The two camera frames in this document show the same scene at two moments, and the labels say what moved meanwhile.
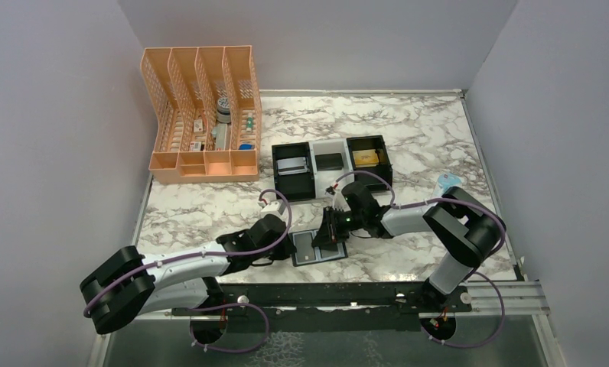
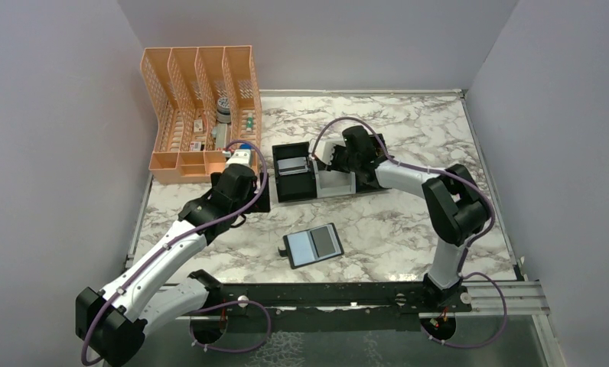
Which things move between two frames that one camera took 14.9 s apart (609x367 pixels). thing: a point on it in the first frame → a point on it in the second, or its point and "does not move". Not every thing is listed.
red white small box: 195,146 does not move
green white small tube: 249,122 does not move
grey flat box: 220,133 does not move
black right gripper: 327,232 → 336,149
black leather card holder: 307,254 does not move
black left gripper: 286,251 → 261,206
